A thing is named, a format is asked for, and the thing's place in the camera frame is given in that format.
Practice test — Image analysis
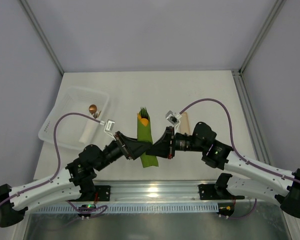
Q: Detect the green paper napkin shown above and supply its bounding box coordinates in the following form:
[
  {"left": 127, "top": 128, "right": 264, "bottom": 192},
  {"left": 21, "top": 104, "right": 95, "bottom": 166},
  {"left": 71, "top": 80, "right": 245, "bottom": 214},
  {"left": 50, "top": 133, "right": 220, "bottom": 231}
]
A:
[{"left": 137, "top": 114, "right": 159, "bottom": 168}]

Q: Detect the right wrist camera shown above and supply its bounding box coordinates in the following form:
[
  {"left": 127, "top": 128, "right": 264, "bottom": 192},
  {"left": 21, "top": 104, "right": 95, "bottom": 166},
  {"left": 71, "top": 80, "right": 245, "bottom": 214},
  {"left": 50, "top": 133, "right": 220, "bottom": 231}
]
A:
[{"left": 165, "top": 110, "right": 182, "bottom": 133}]

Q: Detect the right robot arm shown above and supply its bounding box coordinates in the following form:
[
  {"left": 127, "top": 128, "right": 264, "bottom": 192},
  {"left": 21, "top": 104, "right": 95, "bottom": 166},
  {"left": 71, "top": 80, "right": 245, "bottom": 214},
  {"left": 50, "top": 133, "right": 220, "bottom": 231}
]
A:
[{"left": 146, "top": 122, "right": 300, "bottom": 219}]

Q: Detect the white plastic basket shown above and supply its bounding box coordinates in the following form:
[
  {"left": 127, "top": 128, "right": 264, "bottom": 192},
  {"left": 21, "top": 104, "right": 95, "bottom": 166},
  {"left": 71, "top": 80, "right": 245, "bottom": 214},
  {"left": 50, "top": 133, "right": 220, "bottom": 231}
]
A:
[{"left": 38, "top": 86, "right": 110, "bottom": 150}]

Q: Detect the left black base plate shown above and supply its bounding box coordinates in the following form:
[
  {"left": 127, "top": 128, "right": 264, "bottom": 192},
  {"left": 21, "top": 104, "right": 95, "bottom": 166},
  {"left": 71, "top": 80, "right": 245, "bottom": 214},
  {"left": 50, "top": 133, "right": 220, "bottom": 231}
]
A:
[{"left": 89, "top": 185, "right": 111, "bottom": 202}]

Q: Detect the orange plastic spoon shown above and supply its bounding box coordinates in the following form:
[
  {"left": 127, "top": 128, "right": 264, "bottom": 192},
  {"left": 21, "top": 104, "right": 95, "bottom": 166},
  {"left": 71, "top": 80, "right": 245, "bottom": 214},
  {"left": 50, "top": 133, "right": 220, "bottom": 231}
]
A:
[{"left": 140, "top": 118, "right": 149, "bottom": 127}]

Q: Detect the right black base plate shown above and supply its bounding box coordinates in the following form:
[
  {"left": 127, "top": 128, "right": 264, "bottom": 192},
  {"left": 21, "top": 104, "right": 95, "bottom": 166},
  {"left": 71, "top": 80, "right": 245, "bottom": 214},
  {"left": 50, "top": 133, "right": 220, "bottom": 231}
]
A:
[{"left": 197, "top": 183, "right": 245, "bottom": 200}]

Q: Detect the right aluminium frame rail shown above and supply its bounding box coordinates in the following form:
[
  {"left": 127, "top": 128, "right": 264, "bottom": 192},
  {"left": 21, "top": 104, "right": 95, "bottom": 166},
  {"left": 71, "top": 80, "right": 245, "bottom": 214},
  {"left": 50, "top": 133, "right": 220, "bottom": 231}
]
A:
[{"left": 231, "top": 69, "right": 274, "bottom": 166}]

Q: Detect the aluminium front rail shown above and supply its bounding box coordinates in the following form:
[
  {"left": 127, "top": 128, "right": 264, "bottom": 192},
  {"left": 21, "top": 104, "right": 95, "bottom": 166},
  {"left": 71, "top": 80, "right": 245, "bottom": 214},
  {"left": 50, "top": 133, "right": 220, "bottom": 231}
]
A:
[{"left": 64, "top": 180, "right": 241, "bottom": 204}]

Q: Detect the copper round ball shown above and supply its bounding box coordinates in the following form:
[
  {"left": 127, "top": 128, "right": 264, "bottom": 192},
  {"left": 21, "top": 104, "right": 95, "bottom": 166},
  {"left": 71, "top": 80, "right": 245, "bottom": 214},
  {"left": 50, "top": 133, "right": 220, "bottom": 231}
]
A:
[{"left": 88, "top": 104, "right": 98, "bottom": 115}]

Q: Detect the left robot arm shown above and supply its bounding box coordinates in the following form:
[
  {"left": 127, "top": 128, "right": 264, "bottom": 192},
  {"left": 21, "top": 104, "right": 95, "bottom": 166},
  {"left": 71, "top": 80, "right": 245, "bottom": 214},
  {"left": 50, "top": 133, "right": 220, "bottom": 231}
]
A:
[{"left": 0, "top": 131, "right": 153, "bottom": 228}]

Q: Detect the purple cable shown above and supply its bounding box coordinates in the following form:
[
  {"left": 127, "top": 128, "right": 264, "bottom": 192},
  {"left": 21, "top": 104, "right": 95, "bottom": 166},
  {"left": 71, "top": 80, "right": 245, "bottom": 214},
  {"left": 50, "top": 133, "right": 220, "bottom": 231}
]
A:
[
  {"left": 0, "top": 112, "right": 103, "bottom": 228},
  {"left": 178, "top": 98, "right": 300, "bottom": 220}
]

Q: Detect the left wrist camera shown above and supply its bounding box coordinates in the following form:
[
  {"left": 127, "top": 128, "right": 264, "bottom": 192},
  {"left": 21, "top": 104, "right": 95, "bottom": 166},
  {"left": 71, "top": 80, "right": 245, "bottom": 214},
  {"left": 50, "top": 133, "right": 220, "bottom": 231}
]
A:
[{"left": 99, "top": 119, "right": 116, "bottom": 141}]

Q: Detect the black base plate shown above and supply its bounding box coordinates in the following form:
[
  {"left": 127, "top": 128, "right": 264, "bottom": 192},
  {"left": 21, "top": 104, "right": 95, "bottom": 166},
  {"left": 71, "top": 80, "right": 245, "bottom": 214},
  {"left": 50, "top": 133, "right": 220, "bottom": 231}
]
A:
[
  {"left": 89, "top": 185, "right": 111, "bottom": 202},
  {"left": 197, "top": 183, "right": 245, "bottom": 200}
]

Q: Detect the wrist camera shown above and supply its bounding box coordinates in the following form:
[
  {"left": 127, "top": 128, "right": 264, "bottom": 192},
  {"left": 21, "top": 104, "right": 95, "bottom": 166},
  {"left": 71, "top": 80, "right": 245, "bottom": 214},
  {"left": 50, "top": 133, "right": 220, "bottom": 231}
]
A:
[
  {"left": 99, "top": 119, "right": 116, "bottom": 141},
  {"left": 165, "top": 110, "right": 182, "bottom": 133}
]

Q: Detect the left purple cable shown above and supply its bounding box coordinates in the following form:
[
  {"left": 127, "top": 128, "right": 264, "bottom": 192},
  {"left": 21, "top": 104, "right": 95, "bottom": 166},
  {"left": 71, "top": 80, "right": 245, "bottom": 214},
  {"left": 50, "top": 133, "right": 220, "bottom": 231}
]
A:
[{"left": 0, "top": 112, "right": 103, "bottom": 228}]

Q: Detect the white slotted cable duct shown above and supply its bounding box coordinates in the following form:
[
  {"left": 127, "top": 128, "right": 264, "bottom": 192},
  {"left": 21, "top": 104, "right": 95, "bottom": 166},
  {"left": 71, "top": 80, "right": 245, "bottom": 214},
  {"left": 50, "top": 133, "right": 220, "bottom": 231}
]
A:
[{"left": 36, "top": 202, "right": 219, "bottom": 214}]

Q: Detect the iridescent metal fork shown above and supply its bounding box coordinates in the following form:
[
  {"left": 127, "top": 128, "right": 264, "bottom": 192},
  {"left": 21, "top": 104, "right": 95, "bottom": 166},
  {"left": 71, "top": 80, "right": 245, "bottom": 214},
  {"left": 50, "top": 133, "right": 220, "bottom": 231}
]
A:
[{"left": 139, "top": 107, "right": 149, "bottom": 120}]

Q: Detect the beige utensil tray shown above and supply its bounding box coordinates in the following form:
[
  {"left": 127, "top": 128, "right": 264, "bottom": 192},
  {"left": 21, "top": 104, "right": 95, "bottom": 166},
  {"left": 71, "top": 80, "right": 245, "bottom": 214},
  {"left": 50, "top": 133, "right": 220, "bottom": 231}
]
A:
[{"left": 179, "top": 112, "right": 192, "bottom": 135}]

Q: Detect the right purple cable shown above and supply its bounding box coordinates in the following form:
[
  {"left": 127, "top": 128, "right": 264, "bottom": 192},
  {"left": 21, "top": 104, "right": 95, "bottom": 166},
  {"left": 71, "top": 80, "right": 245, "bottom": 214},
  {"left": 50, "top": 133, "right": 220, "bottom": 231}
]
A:
[{"left": 178, "top": 98, "right": 300, "bottom": 220}]

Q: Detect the white rolled napkin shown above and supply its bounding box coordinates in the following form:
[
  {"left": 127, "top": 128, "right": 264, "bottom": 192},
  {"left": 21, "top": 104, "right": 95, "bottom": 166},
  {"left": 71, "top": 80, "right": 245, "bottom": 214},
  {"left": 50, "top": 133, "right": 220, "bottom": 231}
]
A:
[{"left": 79, "top": 119, "right": 99, "bottom": 144}]

